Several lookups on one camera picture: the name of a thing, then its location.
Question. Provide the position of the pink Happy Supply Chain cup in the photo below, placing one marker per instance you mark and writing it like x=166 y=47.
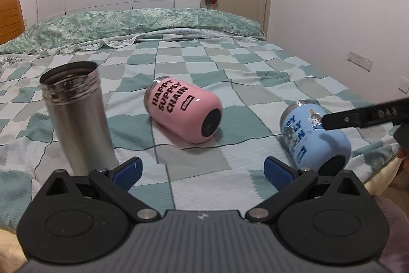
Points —
x=186 y=110

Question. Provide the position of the green floral duvet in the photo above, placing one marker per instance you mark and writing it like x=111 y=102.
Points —
x=92 y=30

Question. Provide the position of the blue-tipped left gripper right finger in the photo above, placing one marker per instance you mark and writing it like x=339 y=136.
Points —
x=321 y=220

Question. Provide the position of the orange wooden headboard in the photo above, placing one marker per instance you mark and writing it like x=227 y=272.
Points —
x=11 y=20

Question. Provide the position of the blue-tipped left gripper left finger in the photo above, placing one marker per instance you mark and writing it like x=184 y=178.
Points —
x=79 y=219

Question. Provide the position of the tall stainless steel cup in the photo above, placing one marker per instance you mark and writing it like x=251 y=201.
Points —
x=74 y=100

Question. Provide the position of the white wall socket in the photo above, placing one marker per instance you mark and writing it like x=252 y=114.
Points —
x=360 y=61

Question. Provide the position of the light blue printed cup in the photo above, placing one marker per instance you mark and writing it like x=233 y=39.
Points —
x=309 y=144

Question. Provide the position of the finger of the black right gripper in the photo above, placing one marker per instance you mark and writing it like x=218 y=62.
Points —
x=395 y=112

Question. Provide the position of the green checkered bed sheet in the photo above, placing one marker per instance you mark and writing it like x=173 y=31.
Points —
x=255 y=81

